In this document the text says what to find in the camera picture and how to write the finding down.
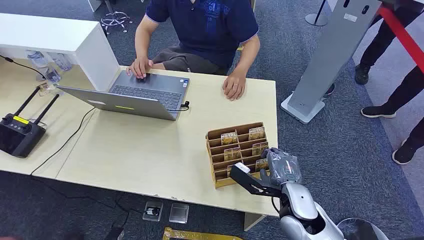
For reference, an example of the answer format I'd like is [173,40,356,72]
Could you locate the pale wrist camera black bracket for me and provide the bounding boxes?
[229,162,283,199]

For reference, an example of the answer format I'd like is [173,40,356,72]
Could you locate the closed floor socket box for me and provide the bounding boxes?
[168,202,190,225]

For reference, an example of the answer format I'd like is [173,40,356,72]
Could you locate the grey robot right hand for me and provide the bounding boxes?
[259,147,303,188]

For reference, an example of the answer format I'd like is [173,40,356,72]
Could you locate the yellow floor tape strip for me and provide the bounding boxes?
[161,226,245,240]

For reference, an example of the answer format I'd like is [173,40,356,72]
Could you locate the grey laptop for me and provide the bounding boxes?
[56,69,191,122]

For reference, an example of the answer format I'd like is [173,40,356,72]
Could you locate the grey robot torso shell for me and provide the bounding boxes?
[337,217,390,240]

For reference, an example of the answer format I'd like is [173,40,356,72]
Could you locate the open floor socket box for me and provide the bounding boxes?
[142,200,164,222]

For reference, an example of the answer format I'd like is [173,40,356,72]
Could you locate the person's left hand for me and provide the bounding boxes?
[221,72,247,102]

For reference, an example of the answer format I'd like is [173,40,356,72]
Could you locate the black laptop cable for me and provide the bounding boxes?
[29,100,191,177]

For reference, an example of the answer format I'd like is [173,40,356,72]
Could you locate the cardboard card holder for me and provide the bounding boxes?
[205,121,273,189]

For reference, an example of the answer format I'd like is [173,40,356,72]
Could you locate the red barrier belt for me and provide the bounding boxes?
[376,4,424,74]

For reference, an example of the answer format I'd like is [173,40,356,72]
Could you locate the stanchion pole with base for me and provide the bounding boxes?
[304,0,329,27]

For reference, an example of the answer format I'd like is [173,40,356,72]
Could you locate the black remote controller with antennas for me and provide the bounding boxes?
[0,86,61,159]

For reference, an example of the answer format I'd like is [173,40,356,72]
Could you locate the chrome chair base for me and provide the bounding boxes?
[99,0,134,36]

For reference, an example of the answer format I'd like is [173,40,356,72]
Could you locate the small clear plastic item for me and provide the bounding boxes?
[35,82,57,98]

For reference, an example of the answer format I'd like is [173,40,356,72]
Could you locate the grey kiosk stand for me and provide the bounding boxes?
[280,0,382,125]

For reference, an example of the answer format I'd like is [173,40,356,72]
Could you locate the seated person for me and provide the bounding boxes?
[125,0,262,102]

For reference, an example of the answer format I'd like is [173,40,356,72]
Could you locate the thin black cable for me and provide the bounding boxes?
[0,54,48,81]

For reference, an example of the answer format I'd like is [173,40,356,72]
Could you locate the white desk shelf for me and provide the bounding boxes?
[0,12,121,92]

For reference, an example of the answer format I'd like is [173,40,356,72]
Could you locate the black floor cable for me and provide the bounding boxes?
[31,175,147,230]

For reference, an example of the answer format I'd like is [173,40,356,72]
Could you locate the hotel key card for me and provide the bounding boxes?
[223,147,242,162]
[254,158,270,172]
[248,126,266,141]
[220,131,239,146]
[251,142,270,157]

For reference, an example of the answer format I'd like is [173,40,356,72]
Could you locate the person's right hand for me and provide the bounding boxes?
[125,56,155,80]

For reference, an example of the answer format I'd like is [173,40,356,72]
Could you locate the standing person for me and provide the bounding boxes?
[354,3,424,119]
[391,116,424,166]

